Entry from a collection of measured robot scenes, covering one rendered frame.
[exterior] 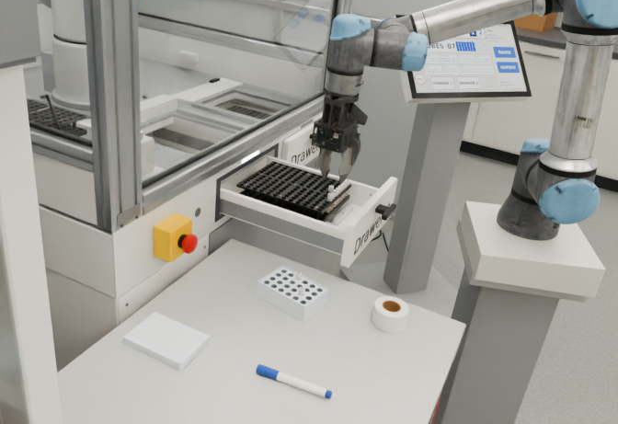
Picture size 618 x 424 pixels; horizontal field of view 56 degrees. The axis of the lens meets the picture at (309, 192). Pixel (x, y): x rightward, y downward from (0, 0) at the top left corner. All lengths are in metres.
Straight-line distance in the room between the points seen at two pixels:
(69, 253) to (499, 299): 1.02
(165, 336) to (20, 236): 0.55
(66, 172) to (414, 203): 1.55
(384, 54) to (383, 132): 1.94
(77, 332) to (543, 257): 1.04
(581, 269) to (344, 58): 0.73
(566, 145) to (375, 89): 1.85
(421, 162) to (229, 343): 1.36
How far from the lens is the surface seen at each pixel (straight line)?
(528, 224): 1.50
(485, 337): 1.63
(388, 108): 3.05
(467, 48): 2.22
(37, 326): 0.68
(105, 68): 0.98
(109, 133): 1.01
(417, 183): 2.32
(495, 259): 1.41
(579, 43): 1.26
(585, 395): 2.49
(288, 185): 1.40
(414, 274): 2.56
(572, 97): 1.29
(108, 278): 1.16
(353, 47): 1.17
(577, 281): 1.48
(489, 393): 1.76
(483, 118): 4.28
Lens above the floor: 1.50
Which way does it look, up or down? 26 degrees down
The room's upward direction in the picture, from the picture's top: 7 degrees clockwise
